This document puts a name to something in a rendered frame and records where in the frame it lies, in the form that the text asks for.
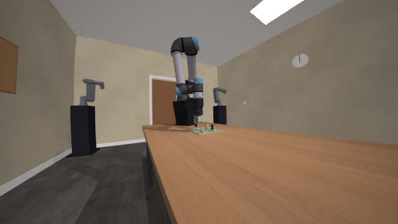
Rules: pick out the green and white chessboard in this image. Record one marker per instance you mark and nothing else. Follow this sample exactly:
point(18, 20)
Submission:
point(206, 130)

